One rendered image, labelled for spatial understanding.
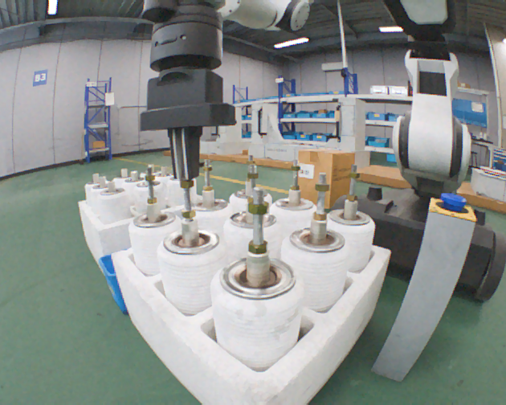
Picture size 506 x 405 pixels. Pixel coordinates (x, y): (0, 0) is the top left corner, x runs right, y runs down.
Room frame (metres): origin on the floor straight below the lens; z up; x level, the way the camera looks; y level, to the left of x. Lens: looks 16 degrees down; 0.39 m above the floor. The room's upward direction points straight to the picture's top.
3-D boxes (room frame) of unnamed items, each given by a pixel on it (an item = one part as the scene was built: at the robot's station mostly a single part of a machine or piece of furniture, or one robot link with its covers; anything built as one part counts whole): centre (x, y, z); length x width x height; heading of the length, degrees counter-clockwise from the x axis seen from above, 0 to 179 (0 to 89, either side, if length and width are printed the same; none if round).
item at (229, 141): (4.36, 0.80, 0.45); 1.61 x 0.57 x 0.74; 45
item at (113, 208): (0.58, 0.39, 0.16); 0.10 x 0.10 x 0.18
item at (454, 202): (0.23, -0.26, 0.32); 0.04 x 0.04 x 0.02
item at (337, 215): (0.38, -0.17, 0.25); 0.08 x 0.08 x 0.01
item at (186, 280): (0.29, 0.08, 0.16); 0.10 x 0.10 x 0.18
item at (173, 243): (0.29, 0.08, 0.25); 0.08 x 0.08 x 0.01
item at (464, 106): (3.79, -4.53, 0.94); 1.40 x 0.70 x 1.88; 45
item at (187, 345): (0.37, 0.00, 0.09); 0.39 x 0.39 x 0.18; 47
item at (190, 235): (0.29, 0.08, 0.26); 0.02 x 0.02 x 0.03
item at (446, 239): (0.23, -0.26, 0.16); 0.07 x 0.07 x 0.31; 47
